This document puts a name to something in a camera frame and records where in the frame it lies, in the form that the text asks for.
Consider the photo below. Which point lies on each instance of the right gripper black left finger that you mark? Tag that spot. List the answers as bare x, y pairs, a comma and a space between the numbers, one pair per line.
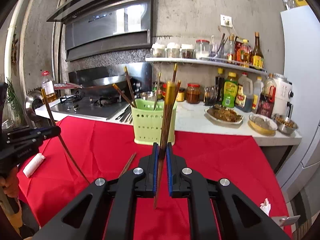
105, 209

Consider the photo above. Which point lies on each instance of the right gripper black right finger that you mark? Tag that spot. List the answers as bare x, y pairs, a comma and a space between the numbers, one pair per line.
217, 209

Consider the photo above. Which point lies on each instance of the wooden chopstick gold tip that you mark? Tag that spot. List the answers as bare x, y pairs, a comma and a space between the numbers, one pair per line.
177, 89
60, 137
174, 73
129, 85
122, 95
127, 165
157, 91
165, 129

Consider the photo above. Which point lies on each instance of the white kitchen appliance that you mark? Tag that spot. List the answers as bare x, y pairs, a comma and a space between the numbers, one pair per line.
283, 96

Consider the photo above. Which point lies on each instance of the person's left hand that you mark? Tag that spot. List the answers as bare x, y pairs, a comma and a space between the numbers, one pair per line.
10, 183

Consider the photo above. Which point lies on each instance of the white roll of tape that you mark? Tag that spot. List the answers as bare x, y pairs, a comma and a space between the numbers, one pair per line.
32, 166

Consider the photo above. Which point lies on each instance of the crumpled white tissue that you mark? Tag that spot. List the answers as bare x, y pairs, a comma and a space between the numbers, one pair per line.
266, 207

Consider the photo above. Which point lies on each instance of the cooking oil bottle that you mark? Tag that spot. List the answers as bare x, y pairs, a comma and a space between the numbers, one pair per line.
48, 86

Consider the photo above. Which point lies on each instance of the gas stove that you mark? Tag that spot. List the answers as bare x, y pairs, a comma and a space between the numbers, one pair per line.
82, 106

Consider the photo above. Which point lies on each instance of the yellow bowl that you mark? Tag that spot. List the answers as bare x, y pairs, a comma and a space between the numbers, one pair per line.
262, 124

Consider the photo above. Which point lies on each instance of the steel bowl with food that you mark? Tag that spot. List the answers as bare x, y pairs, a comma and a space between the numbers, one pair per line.
285, 124

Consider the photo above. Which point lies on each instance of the plate of cooked food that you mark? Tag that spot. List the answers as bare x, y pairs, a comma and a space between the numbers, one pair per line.
224, 115

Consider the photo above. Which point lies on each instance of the steel wok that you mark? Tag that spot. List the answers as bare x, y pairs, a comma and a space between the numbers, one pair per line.
105, 84

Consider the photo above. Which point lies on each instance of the large soy sauce jug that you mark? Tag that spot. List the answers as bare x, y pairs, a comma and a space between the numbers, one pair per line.
244, 96

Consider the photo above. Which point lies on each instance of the green plastic utensil holder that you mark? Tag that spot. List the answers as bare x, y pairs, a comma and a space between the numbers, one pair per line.
147, 122

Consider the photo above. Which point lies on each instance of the green sauce bottle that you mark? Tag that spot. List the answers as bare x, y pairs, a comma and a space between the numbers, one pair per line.
230, 90

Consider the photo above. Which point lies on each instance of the brown sauce glass jar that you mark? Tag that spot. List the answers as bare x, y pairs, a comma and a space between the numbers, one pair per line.
193, 93

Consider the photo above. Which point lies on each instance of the dark soy sauce bottle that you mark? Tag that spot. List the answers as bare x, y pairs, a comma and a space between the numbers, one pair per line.
219, 81

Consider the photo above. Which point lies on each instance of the small steel bowl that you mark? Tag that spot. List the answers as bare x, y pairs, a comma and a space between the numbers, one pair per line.
150, 96

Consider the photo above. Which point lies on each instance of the range hood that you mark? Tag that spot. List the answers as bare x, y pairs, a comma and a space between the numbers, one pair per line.
95, 27

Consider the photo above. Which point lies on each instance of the brown vinegar bottle on shelf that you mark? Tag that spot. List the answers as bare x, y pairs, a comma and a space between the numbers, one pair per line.
257, 58

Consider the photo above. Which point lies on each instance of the clear glass jar red lid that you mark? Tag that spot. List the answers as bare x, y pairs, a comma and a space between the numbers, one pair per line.
202, 49

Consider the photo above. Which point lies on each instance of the white refrigerator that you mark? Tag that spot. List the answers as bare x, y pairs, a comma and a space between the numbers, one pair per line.
301, 67

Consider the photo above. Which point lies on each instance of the yellow box on fridge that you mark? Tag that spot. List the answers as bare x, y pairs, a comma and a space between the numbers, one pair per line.
300, 3

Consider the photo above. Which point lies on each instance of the metal bracket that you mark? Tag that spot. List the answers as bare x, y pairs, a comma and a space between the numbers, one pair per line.
283, 221

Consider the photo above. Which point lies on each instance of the white wall shelf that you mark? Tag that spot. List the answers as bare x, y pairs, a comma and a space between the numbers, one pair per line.
210, 61

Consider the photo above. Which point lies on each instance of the wall power socket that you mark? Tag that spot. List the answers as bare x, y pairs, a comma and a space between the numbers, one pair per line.
226, 21

